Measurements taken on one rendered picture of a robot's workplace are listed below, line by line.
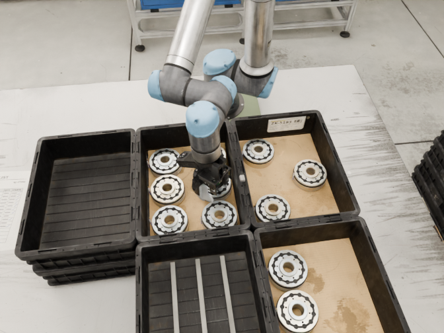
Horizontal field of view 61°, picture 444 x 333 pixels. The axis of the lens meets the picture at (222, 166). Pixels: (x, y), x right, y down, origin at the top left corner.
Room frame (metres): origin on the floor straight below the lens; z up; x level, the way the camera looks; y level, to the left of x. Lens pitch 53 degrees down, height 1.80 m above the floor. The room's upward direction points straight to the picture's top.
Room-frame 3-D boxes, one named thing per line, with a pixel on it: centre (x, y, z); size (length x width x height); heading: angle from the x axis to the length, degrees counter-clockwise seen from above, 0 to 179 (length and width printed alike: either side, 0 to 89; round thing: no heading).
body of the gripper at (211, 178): (0.60, 0.03, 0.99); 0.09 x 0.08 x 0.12; 52
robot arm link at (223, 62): (1.09, 0.00, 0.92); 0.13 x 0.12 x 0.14; 70
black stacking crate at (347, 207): (0.67, -0.20, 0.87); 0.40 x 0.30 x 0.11; 8
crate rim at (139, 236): (0.63, 0.10, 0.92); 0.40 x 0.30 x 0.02; 8
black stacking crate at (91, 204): (0.59, 0.39, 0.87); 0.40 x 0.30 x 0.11; 8
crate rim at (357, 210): (0.67, -0.20, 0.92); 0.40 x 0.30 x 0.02; 8
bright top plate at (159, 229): (0.51, 0.15, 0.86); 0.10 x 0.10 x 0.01
